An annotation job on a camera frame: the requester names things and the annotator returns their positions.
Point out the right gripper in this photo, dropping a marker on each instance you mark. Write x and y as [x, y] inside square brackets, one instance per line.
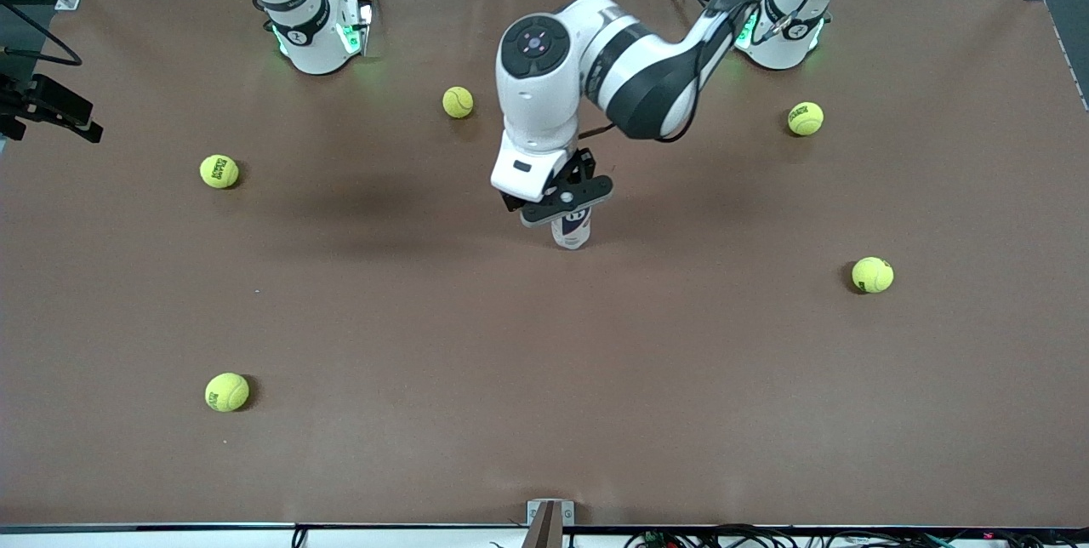
[53, 102]

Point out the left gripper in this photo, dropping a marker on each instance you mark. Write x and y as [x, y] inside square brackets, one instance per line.
[584, 163]

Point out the brown table cover sheet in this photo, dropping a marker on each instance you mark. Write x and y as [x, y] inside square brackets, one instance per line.
[544, 361]

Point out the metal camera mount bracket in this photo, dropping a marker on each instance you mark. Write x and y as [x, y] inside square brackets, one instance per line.
[550, 522]

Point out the clear tennis ball can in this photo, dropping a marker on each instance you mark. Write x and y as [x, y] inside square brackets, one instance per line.
[572, 235]

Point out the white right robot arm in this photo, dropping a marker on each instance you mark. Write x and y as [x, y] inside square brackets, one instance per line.
[315, 46]

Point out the yellow-green tennis ball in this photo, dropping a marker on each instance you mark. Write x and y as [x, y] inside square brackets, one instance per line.
[219, 171]
[805, 118]
[458, 102]
[227, 391]
[872, 274]

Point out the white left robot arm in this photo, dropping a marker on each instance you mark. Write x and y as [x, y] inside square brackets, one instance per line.
[647, 80]

